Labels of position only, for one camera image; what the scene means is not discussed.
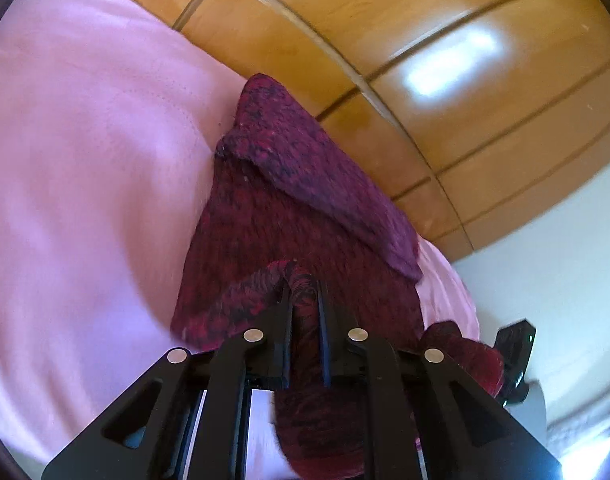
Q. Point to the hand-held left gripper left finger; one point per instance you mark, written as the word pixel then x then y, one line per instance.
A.
pixel 284 340

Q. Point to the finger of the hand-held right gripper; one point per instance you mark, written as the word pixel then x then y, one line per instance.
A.
pixel 517 350

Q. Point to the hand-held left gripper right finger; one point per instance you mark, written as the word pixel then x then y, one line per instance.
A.
pixel 325 340

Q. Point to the dark red patterned knit garment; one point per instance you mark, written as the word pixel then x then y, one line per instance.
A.
pixel 285 210

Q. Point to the wooden panelled wardrobe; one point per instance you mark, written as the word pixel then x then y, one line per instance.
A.
pixel 435 135

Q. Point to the pink bed sheet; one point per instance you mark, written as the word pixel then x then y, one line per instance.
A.
pixel 85 160

